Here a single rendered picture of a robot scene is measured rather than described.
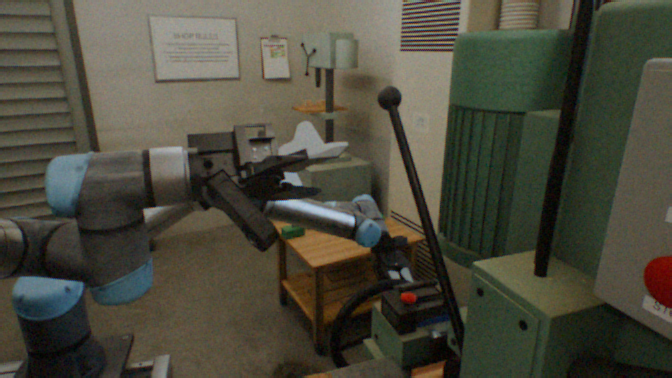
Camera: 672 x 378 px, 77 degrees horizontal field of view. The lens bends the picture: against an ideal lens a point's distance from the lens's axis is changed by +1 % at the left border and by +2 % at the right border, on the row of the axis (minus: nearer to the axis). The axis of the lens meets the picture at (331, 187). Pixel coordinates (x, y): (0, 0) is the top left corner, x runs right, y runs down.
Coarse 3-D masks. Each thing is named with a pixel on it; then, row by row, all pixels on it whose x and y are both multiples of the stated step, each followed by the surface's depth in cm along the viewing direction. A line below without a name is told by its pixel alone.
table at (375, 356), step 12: (372, 348) 91; (372, 360) 83; (384, 360) 83; (336, 372) 80; (348, 372) 80; (360, 372) 80; (372, 372) 80; (384, 372) 80; (396, 372) 80; (408, 372) 80
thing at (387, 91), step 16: (384, 96) 59; (400, 96) 59; (400, 128) 58; (400, 144) 58; (416, 176) 56; (416, 192) 55; (432, 224) 54; (432, 240) 53; (432, 256) 53; (448, 288) 51; (448, 304) 51; (448, 368) 49
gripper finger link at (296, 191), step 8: (288, 176) 65; (296, 176) 66; (288, 184) 62; (296, 184) 65; (280, 192) 61; (288, 192) 62; (296, 192) 63; (304, 192) 64; (312, 192) 66; (320, 192) 67
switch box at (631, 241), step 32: (640, 96) 25; (640, 128) 25; (640, 160) 25; (640, 192) 26; (608, 224) 28; (640, 224) 26; (608, 256) 28; (640, 256) 26; (608, 288) 28; (640, 288) 26; (640, 320) 27
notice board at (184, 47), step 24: (168, 24) 302; (192, 24) 309; (216, 24) 317; (168, 48) 306; (192, 48) 314; (216, 48) 322; (168, 72) 310; (192, 72) 318; (216, 72) 326; (240, 72) 335
